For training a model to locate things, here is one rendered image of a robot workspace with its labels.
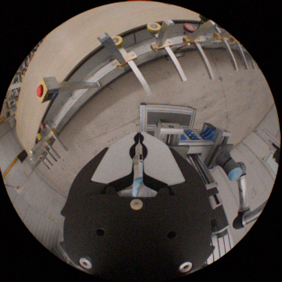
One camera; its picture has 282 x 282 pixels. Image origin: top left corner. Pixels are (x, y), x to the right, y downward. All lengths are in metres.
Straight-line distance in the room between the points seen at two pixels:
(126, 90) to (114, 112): 0.40
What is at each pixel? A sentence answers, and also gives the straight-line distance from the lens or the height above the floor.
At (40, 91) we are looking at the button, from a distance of 0.38.
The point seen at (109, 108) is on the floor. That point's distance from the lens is 1.53.
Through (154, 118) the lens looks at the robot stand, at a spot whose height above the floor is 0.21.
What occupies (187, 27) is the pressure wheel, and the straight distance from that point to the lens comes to 0.79.
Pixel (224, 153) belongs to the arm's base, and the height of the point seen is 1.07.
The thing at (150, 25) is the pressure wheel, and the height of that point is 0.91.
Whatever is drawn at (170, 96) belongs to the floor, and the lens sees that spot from 1.50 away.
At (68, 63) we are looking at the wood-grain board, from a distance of 0.76.
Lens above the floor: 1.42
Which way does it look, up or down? 58 degrees down
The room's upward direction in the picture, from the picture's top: 178 degrees counter-clockwise
